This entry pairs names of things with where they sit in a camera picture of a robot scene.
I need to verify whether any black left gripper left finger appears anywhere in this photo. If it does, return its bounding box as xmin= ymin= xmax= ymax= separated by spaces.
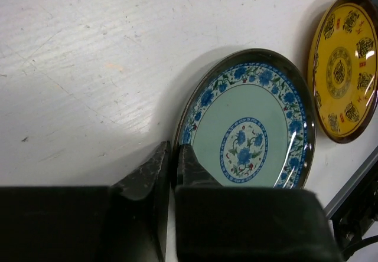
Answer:
xmin=1 ymin=141 xmax=171 ymax=261

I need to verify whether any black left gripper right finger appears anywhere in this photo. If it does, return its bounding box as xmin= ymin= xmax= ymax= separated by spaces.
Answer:
xmin=174 ymin=144 xmax=342 ymax=261

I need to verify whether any blue floral round plate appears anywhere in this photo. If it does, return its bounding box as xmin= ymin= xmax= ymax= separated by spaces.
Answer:
xmin=173 ymin=48 xmax=316 ymax=188

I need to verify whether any yellow patterned round plate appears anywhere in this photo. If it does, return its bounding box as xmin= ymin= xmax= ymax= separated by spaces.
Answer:
xmin=307 ymin=0 xmax=377 ymax=143

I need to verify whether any aluminium table frame rail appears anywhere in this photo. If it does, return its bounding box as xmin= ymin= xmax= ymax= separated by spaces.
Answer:
xmin=324 ymin=147 xmax=377 ymax=220

